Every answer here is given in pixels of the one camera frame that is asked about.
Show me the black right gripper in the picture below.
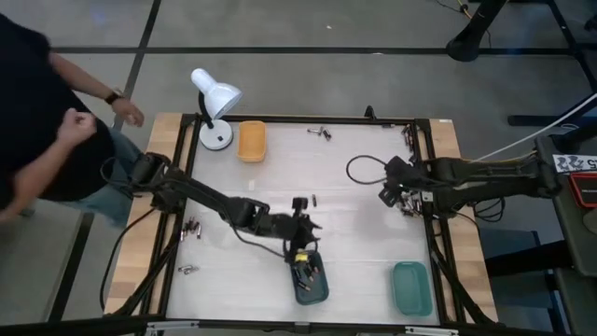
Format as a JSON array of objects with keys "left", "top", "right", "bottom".
[{"left": 378, "top": 155, "right": 423, "bottom": 207}]

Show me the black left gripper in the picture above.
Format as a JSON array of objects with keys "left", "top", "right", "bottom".
[{"left": 258, "top": 209, "right": 324, "bottom": 269}]

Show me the slate blue plastic bin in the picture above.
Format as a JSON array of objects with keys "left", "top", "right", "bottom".
[{"left": 288, "top": 250, "right": 331, "bottom": 307}]

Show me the teal plastic bin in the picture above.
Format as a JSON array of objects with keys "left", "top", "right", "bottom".
[{"left": 390, "top": 260, "right": 434, "bottom": 317}]

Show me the yellow plastic bin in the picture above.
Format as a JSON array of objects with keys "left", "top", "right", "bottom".
[{"left": 236, "top": 119, "right": 269, "bottom": 164}]

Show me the black stand pole with base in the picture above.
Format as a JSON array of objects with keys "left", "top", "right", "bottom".
[{"left": 445, "top": 0, "right": 509, "bottom": 63}]

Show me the white desk lamp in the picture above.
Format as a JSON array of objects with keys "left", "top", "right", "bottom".
[{"left": 189, "top": 67, "right": 244, "bottom": 152}]

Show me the white fiducial marker label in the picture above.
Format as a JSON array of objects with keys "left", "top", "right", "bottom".
[{"left": 552, "top": 153, "right": 597, "bottom": 175}]

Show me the dark equipment cart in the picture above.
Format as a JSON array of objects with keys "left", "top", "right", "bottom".
[{"left": 534, "top": 133, "right": 597, "bottom": 336}]

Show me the red framed device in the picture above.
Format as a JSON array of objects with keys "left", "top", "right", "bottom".
[{"left": 567, "top": 171, "right": 597, "bottom": 210}]

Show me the black overhead crossbar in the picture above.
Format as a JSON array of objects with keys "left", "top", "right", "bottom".
[{"left": 0, "top": 315, "right": 597, "bottom": 336}]

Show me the person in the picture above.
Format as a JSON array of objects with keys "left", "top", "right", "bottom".
[{"left": 0, "top": 12, "right": 146, "bottom": 230}]

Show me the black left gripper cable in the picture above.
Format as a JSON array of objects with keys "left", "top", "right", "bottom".
[{"left": 229, "top": 226, "right": 286, "bottom": 259}]

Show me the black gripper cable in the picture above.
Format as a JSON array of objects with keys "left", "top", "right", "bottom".
[
  {"left": 345, "top": 154, "right": 389, "bottom": 186},
  {"left": 229, "top": 226, "right": 286, "bottom": 259}
]

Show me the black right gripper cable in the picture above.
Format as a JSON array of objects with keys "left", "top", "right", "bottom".
[{"left": 345, "top": 154, "right": 389, "bottom": 186}]

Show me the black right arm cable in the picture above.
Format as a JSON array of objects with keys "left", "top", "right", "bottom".
[{"left": 471, "top": 198, "right": 507, "bottom": 224}]

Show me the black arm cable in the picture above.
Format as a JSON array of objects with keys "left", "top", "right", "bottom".
[
  {"left": 99, "top": 156, "right": 158, "bottom": 313},
  {"left": 471, "top": 198, "right": 507, "bottom": 224}
]

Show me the white cable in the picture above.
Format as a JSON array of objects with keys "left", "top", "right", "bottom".
[{"left": 474, "top": 91, "right": 597, "bottom": 163}]

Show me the black table leg frame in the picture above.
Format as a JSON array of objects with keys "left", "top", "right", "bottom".
[{"left": 507, "top": 0, "right": 597, "bottom": 128}]

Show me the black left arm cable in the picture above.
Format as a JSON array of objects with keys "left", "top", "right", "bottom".
[{"left": 99, "top": 156, "right": 158, "bottom": 313}]

